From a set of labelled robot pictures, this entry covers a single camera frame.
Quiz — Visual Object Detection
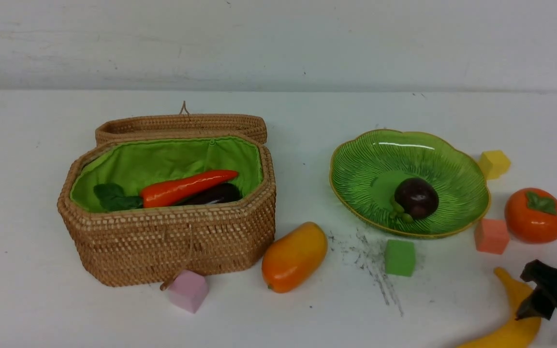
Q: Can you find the yellow plastic banana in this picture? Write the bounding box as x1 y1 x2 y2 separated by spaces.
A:
459 267 541 348

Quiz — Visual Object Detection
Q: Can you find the orange plastic persimmon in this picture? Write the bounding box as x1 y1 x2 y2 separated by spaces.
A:
504 188 557 244

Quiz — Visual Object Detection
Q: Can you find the dark purple plastic mangosteen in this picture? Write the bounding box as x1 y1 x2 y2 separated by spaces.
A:
390 177 440 223

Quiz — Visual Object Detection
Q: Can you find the dark purple plastic eggplant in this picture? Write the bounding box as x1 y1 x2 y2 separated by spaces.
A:
175 183 242 206

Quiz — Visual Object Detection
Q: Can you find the orange foam cube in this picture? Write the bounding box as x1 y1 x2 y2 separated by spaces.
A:
474 218 510 255

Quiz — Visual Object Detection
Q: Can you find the yellow foam cube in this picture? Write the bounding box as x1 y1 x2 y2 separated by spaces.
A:
478 150 511 180

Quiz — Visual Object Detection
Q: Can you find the green foam cube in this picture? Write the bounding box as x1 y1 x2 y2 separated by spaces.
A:
384 239 416 277

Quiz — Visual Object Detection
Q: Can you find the green ribbed glass plate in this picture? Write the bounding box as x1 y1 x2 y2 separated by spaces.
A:
329 129 491 239

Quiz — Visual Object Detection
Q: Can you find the orange yellow plastic mango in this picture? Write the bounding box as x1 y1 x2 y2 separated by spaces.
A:
261 221 328 293

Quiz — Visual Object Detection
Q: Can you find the pink foam cube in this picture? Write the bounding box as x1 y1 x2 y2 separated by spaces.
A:
166 270 209 314

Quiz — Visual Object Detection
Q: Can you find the woven basket green lining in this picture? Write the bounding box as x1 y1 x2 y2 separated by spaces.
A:
57 106 277 289

